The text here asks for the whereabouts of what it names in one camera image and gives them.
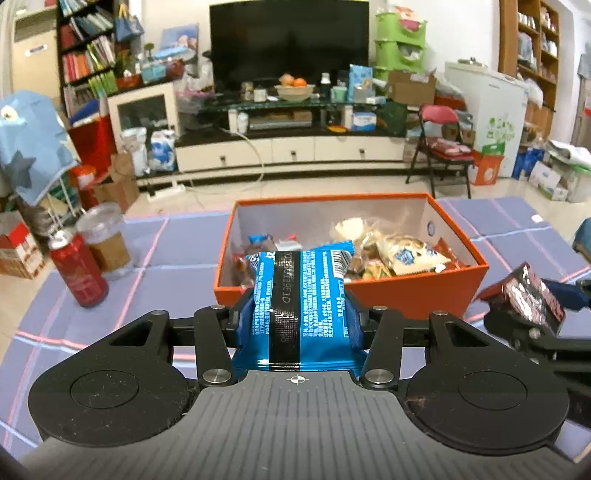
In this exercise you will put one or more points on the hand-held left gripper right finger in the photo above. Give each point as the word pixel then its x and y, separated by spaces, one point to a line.
pixel 356 323

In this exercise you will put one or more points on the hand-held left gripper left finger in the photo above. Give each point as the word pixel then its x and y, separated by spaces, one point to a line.
pixel 239 323

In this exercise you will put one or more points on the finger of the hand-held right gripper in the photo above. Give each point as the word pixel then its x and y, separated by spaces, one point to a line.
pixel 545 348
pixel 570 295

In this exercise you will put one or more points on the dark red snack packet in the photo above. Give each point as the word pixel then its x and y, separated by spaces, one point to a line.
pixel 531 295

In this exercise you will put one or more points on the blue striped snack packet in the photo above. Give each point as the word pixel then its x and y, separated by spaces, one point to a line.
pixel 314 314

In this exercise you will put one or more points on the orange cardboard box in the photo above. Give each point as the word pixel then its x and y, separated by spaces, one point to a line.
pixel 415 290

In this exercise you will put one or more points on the cream biscuit packet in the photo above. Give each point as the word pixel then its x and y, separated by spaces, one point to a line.
pixel 352 229

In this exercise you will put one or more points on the dark teal object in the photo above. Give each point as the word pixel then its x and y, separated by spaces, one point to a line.
pixel 582 240

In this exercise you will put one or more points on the pile of assorted snack packets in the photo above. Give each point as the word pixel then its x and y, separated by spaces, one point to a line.
pixel 406 258

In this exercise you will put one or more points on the purple grid tablecloth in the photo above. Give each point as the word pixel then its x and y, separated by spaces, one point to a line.
pixel 166 277

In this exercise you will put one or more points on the white cardboard boxes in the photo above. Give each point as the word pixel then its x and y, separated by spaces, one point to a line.
pixel 561 177

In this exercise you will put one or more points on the orange paper bag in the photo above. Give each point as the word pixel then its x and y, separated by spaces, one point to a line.
pixel 487 170

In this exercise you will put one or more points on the clear plastic jar brown label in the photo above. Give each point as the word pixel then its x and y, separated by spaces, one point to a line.
pixel 108 244

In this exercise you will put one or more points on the red soda can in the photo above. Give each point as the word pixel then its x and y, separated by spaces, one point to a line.
pixel 78 272

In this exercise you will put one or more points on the brown cardboard box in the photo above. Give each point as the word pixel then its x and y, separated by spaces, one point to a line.
pixel 117 184

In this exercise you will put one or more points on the white television stand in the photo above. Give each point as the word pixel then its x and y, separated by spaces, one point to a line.
pixel 295 147

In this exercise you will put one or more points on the blue and white bag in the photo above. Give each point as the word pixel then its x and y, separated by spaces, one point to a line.
pixel 163 152

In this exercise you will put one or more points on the white standing bag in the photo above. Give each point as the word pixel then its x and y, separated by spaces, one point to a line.
pixel 135 152

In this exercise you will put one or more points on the blue and white flat box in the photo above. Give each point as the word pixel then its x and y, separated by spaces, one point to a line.
pixel 364 122

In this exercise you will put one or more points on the red folding chair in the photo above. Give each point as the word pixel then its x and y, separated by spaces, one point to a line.
pixel 443 134

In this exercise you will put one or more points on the dark green bag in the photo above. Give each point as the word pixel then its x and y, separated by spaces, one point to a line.
pixel 391 119

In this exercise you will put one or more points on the red and white carton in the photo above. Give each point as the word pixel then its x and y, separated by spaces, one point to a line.
pixel 21 254

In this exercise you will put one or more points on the large red box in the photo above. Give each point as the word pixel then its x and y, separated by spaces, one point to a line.
pixel 92 143

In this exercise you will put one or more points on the white cabinet with glass door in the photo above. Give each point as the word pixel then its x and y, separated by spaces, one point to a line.
pixel 143 110

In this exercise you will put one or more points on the fruit bowl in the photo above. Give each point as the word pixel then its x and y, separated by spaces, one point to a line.
pixel 295 93

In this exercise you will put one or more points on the open cardboard box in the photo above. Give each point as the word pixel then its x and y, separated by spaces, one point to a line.
pixel 411 90

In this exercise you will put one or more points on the tall blue box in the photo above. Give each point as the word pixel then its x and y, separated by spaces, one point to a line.
pixel 361 83

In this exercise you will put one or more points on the wooden shelf unit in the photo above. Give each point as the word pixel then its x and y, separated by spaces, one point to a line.
pixel 535 55

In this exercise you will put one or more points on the oranges in bowl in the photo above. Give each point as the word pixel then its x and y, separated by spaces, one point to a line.
pixel 293 81

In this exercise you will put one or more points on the teal tissue box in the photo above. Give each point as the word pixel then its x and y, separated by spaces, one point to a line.
pixel 153 73

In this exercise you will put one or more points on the blue star printed cloth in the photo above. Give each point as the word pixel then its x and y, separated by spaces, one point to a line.
pixel 32 143

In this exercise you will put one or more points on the green storage rack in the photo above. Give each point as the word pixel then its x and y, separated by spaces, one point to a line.
pixel 399 46

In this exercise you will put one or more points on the black television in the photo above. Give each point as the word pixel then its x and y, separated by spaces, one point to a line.
pixel 288 41

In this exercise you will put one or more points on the framed picture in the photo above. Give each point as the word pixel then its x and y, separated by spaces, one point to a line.
pixel 180 38

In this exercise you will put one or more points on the dark bookshelf with books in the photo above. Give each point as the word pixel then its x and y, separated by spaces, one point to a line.
pixel 90 50

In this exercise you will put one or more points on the standing air conditioner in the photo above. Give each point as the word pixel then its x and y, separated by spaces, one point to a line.
pixel 34 55

